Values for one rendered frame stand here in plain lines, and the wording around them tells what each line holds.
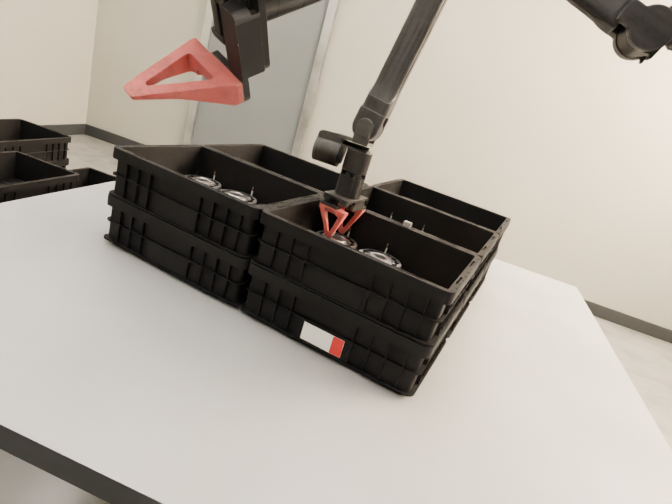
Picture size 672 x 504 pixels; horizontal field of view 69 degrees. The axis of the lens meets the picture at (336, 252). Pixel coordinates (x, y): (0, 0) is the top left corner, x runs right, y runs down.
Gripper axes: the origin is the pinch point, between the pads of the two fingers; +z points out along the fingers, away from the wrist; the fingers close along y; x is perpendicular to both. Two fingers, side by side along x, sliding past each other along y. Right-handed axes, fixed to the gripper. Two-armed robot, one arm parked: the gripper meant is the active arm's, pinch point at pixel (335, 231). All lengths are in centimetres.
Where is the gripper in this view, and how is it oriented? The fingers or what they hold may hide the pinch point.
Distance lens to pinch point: 114.0
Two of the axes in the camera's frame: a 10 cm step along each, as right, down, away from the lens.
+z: -2.8, 9.0, 3.4
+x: 8.2, 4.1, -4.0
